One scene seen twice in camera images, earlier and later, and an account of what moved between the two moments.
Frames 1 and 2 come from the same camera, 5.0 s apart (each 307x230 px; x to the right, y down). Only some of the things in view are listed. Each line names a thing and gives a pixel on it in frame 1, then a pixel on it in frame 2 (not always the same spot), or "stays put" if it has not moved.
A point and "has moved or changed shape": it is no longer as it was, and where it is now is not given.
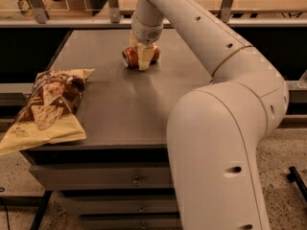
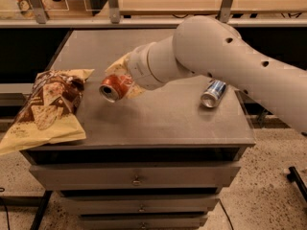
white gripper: (146, 33) to (138, 68)
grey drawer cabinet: (118, 177) stays put
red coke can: (129, 57) has moved or changed shape
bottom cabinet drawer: (164, 220) stays put
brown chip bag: (49, 114) stays put
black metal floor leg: (295, 176) stays put
